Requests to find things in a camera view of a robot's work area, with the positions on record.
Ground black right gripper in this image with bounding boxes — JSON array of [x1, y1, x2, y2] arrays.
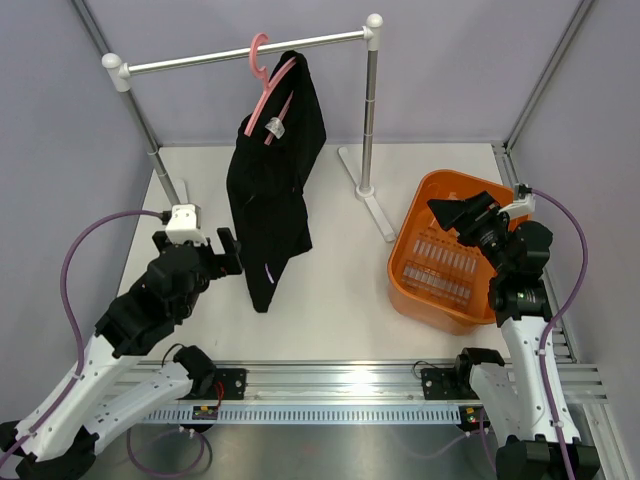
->
[[429, 191, 514, 277]]

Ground black shorts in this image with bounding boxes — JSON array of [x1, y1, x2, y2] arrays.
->
[[226, 50, 326, 313]]

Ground pink plastic hanger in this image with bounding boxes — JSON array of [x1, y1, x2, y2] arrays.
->
[[244, 32, 296, 145]]

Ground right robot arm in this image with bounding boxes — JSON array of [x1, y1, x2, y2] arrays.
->
[[427, 185, 601, 479]]

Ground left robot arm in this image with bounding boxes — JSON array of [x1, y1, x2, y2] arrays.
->
[[1, 228, 242, 479]]

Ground orange plastic basket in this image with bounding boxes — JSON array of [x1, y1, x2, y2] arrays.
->
[[387, 170, 532, 335]]

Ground white metal clothes rack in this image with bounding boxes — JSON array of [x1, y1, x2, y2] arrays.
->
[[101, 13, 396, 243]]

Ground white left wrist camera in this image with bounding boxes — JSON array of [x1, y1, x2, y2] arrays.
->
[[165, 204, 207, 246]]

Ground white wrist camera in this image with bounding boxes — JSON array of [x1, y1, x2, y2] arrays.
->
[[165, 204, 207, 246], [500, 183, 535, 220]]

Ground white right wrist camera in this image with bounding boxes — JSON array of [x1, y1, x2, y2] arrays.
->
[[500, 183, 535, 220]]

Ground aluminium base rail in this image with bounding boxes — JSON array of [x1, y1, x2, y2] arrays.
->
[[105, 361, 608, 404]]

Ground slotted cable duct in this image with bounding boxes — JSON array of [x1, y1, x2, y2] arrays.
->
[[141, 405, 462, 425]]

